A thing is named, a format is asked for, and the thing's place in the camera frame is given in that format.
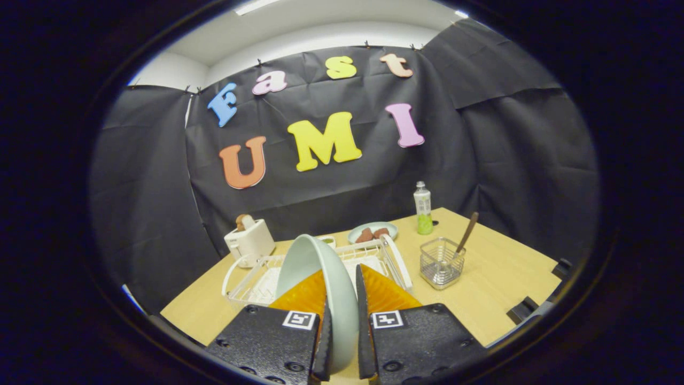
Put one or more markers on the green drink bottle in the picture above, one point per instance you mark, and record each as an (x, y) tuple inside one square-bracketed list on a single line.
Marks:
[(423, 206)]

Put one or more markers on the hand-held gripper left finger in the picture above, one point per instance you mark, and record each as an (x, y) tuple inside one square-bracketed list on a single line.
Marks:
[(324, 347)]

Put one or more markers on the white toaster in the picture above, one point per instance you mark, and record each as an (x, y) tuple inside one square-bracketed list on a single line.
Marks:
[(250, 243)]

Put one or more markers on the brown sausage piece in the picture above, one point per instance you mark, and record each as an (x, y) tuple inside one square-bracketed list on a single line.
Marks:
[(381, 232), (365, 236)]

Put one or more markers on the small ceiling light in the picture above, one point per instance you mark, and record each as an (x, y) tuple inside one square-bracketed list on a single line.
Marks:
[(461, 14)]

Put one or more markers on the white divided condiment dish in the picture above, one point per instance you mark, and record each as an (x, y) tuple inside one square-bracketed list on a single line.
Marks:
[(327, 241)]

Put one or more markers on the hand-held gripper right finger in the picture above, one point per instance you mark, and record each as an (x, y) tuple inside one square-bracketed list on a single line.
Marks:
[(364, 342)]

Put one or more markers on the bread slice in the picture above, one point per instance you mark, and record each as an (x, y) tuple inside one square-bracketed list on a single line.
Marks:
[(246, 222)]

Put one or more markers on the pale plate with sausages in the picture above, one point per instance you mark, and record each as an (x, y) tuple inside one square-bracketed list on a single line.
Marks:
[(393, 229)]

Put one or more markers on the long ceiling light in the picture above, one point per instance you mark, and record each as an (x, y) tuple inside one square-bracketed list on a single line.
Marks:
[(256, 6)]

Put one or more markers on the pale green plate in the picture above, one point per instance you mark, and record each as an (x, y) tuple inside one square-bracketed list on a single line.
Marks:
[(342, 299)]

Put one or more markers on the black backdrop cloth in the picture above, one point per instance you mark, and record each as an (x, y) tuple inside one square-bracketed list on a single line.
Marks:
[(160, 187)]

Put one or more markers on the black table clamp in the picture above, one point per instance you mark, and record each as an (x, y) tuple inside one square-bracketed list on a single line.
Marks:
[(522, 310), (562, 267)]

